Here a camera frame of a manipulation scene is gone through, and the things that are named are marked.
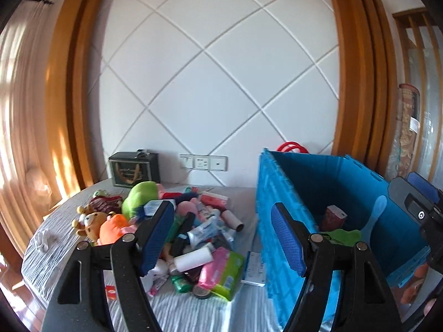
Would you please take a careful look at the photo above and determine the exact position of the toothpaste tube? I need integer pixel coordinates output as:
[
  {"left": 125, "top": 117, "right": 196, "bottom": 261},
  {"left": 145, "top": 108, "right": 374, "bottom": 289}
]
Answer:
[{"left": 187, "top": 216, "right": 218, "bottom": 249}]

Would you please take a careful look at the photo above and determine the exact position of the white crumpled glove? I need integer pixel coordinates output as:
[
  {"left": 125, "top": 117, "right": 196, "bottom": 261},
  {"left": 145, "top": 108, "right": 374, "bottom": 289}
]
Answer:
[{"left": 34, "top": 229, "right": 57, "bottom": 253}]

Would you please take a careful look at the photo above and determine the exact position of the white wall socket panel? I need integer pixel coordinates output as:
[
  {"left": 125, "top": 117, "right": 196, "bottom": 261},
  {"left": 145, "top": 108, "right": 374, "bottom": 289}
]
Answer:
[{"left": 179, "top": 154, "right": 228, "bottom": 172}]

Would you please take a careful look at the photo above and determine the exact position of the light green plush toy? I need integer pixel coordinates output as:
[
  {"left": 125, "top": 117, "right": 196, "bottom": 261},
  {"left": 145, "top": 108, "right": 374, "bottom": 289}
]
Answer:
[{"left": 122, "top": 181, "right": 158, "bottom": 220}]

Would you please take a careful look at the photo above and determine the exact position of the dark red box in crate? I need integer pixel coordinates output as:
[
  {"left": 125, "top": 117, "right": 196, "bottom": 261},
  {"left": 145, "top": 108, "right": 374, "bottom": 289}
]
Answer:
[{"left": 321, "top": 205, "right": 348, "bottom": 232}]

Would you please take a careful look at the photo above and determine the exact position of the blue plastic crate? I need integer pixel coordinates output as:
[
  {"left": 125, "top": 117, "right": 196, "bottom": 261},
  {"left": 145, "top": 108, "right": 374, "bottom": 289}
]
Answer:
[{"left": 256, "top": 149, "right": 429, "bottom": 326}]

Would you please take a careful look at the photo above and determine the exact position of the dark tape roll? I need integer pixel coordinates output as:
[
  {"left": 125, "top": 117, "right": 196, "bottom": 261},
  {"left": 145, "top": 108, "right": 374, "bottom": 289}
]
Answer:
[{"left": 192, "top": 285, "right": 212, "bottom": 300}]

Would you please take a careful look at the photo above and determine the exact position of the red lidded container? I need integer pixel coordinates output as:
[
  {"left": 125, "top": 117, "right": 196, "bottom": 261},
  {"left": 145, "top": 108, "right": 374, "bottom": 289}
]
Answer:
[{"left": 277, "top": 141, "right": 309, "bottom": 154}]

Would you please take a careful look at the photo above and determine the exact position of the red patterned pouch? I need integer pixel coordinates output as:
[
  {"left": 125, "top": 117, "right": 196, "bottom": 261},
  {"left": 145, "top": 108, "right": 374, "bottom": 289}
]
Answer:
[{"left": 89, "top": 195, "right": 123, "bottom": 214}]

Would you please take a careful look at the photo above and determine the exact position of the brown teddy bear plush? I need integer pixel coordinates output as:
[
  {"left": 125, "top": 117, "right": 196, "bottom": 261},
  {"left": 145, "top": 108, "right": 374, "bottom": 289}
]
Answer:
[{"left": 71, "top": 205, "right": 107, "bottom": 243}]

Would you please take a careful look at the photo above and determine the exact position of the white paper roll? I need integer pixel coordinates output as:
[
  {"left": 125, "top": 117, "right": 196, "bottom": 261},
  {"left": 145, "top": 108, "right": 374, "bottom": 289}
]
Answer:
[{"left": 173, "top": 247, "right": 213, "bottom": 272}]

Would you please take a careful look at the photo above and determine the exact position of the beige curtain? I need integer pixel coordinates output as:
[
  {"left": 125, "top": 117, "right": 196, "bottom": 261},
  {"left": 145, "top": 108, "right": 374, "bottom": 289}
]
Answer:
[{"left": 1, "top": 0, "right": 69, "bottom": 254}]

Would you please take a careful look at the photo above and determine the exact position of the rolled patterned mat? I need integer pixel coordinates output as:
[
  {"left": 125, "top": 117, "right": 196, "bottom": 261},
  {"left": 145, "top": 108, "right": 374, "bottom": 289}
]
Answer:
[{"left": 385, "top": 83, "right": 420, "bottom": 181}]

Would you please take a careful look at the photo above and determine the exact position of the black gift bag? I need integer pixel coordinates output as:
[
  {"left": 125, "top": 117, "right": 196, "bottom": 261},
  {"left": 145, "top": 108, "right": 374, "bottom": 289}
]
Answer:
[{"left": 108, "top": 149, "right": 161, "bottom": 188}]

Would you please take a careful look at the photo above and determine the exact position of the pink green wipes pack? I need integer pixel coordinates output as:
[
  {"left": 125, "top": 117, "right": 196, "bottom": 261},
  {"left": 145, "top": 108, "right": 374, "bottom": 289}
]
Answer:
[{"left": 198, "top": 247, "right": 245, "bottom": 301}]

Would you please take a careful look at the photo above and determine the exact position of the green plastic jar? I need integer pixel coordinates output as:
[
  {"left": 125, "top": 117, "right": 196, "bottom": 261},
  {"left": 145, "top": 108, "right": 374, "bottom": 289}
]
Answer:
[{"left": 171, "top": 275, "right": 193, "bottom": 294}]

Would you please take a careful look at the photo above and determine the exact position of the orange pink pig plush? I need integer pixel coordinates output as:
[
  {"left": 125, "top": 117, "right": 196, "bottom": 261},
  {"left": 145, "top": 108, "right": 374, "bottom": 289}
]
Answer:
[{"left": 98, "top": 214, "right": 137, "bottom": 245}]

